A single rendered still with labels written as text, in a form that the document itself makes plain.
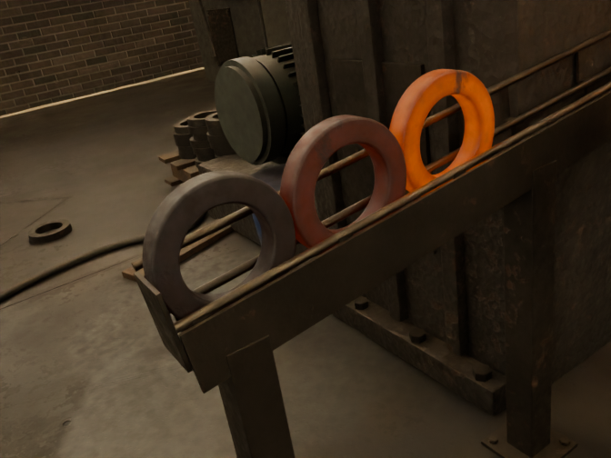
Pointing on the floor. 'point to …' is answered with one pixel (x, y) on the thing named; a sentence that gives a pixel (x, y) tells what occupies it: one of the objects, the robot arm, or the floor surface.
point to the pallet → (195, 145)
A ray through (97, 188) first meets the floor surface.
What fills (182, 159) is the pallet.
